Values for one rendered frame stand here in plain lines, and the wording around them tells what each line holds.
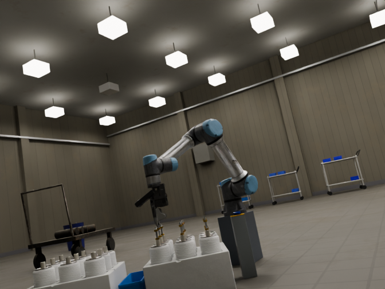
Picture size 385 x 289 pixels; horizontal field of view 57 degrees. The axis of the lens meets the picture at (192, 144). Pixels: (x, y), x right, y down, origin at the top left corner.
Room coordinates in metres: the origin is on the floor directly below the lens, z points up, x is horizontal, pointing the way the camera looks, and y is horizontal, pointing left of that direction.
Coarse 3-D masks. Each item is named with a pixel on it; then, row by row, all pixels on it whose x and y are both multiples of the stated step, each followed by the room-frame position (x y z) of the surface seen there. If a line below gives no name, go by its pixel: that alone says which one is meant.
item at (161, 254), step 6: (162, 246) 1.67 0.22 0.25; (168, 246) 1.70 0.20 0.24; (150, 252) 1.68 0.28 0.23; (156, 252) 1.66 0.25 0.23; (162, 252) 1.66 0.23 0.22; (168, 252) 1.69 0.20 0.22; (150, 258) 1.69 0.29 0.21; (156, 258) 1.66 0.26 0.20; (162, 258) 1.66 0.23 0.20; (168, 258) 1.68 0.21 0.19
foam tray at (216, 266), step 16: (208, 256) 1.64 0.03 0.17; (224, 256) 1.64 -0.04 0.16; (144, 272) 1.63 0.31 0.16; (160, 272) 1.63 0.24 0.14; (176, 272) 1.63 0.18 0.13; (192, 272) 1.63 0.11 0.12; (208, 272) 1.63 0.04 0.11; (224, 272) 1.64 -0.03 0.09; (160, 288) 1.63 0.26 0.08; (176, 288) 1.63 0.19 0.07; (192, 288) 1.63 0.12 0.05; (208, 288) 1.63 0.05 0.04; (224, 288) 1.64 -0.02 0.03
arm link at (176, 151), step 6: (192, 132) 2.13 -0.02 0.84; (186, 138) 2.13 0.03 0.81; (192, 138) 2.13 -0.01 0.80; (180, 144) 2.09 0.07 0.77; (186, 144) 2.11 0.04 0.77; (192, 144) 2.14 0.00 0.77; (168, 150) 2.05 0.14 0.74; (174, 150) 2.05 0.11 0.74; (180, 150) 2.07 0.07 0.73; (186, 150) 2.12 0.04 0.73; (162, 156) 2.01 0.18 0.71; (168, 156) 2.02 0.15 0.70; (174, 156) 2.04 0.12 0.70
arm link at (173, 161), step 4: (164, 160) 1.85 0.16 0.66; (168, 160) 1.86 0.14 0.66; (172, 160) 1.88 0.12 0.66; (176, 160) 1.90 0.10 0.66; (164, 164) 1.84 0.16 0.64; (168, 164) 1.85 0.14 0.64; (172, 164) 1.87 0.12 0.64; (176, 164) 1.89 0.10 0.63; (164, 168) 1.84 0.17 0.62; (168, 168) 1.86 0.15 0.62; (172, 168) 1.88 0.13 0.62; (176, 168) 1.90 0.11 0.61; (160, 172) 1.85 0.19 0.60; (164, 172) 1.90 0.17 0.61
